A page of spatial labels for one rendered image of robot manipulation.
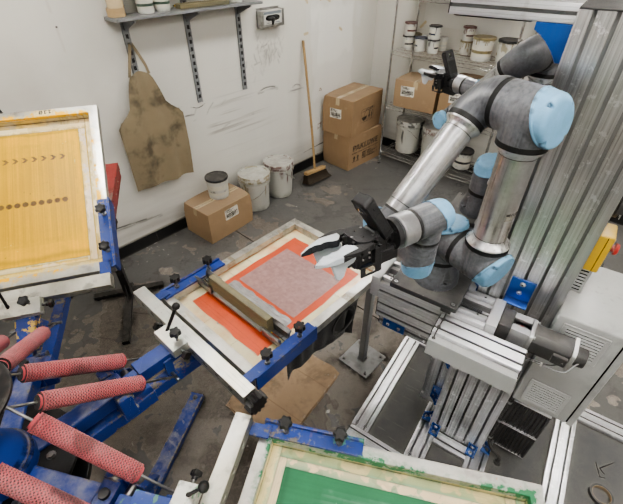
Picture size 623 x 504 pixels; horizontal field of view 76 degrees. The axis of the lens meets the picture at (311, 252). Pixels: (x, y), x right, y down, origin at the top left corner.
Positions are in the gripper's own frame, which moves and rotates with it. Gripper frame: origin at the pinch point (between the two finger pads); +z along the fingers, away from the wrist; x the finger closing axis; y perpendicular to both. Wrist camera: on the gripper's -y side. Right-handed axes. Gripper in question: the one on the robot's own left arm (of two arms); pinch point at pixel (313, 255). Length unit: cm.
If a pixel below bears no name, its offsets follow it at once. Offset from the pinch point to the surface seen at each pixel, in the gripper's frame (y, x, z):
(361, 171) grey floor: 129, 298, -239
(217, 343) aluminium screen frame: 61, 56, 12
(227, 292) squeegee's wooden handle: 53, 71, 0
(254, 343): 66, 52, 0
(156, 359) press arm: 56, 55, 33
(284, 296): 63, 68, -22
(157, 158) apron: 55, 276, -19
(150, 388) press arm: 68, 56, 38
